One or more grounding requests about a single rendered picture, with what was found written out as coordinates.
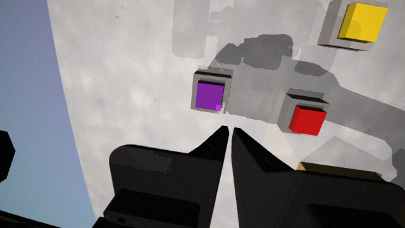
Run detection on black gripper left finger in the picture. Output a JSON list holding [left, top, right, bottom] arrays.
[[109, 125, 229, 228]]

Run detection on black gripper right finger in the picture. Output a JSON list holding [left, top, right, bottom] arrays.
[[232, 127, 405, 228]]

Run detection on red button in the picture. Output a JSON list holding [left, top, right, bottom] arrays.
[[277, 94, 330, 137]]

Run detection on purple button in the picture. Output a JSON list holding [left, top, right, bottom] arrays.
[[190, 71, 232, 114]]

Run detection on yellow button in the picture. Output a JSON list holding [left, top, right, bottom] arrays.
[[317, 0, 388, 51]]

